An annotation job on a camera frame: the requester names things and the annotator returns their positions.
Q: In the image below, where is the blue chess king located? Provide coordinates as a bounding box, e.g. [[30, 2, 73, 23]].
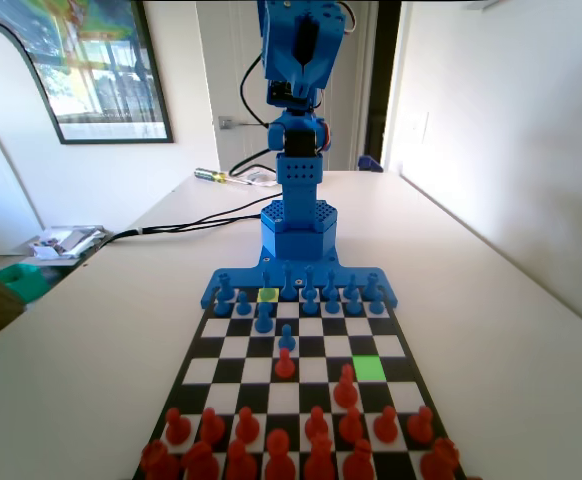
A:
[[279, 260, 297, 301]]

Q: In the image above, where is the red chess pawn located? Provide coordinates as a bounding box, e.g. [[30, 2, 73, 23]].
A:
[[372, 404, 399, 443], [273, 347, 295, 379], [234, 405, 261, 444], [164, 407, 192, 445], [199, 407, 226, 445], [303, 405, 330, 444], [405, 404, 435, 444], [337, 405, 365, 444]]

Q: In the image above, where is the red chess knight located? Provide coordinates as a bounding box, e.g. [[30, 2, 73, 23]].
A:
[[332, 363, 360, 407], [180, 439, 221, 480]]

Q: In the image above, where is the red chess queen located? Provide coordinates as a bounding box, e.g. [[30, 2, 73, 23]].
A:
[[302, 431, 337, 480]]

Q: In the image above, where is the red chess bishop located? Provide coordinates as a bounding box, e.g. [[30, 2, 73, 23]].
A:
[[224, 438, 260, 480], [340, 437, 375, 480]]

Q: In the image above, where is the red chess rook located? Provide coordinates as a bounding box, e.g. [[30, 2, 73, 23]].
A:
[[139, 438, 181, 480], [419, 436, 460, 480]]

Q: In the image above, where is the white door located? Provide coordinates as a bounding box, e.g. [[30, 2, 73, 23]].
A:
[[195, 0, 372, 174]]

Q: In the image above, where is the small white device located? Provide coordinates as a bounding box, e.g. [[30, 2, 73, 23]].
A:
[[243, 169, 278, 188]]

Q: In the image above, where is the blue plastic part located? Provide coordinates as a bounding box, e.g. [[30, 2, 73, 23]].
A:
[[356, 154, 385, 174]]

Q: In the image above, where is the black framed picture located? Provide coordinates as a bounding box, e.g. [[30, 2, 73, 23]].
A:
[[0, 0, 175, 145]]

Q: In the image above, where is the pile of papers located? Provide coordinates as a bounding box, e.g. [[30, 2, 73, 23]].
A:
[[26, 225, 108, 261]]

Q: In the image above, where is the black and white chessboard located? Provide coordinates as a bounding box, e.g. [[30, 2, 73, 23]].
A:
[[133, 285, 470, 480]]

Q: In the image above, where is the low side table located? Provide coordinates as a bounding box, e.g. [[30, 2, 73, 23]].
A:
[[20, 252, 103, 275]]

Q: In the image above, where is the large white arched panel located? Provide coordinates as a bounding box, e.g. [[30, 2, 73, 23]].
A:
[[0, 19, 65, 151]]

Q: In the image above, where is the green plastic box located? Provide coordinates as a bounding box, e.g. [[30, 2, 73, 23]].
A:
[[0, 263, 52, 305]]

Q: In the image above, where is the black cable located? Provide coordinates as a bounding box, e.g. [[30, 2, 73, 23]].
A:
[[228, 148, 278, 176], [103, 213, 264, 247], [240, 52, 272, 126], [103, 194, 286, 247]]

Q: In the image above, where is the metal door handle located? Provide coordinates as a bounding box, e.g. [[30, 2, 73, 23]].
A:
[[218, 115, 268, 132]]

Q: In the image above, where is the yellow handled screwdriver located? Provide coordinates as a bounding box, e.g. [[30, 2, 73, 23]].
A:
[[194, 167, 253, 186]]

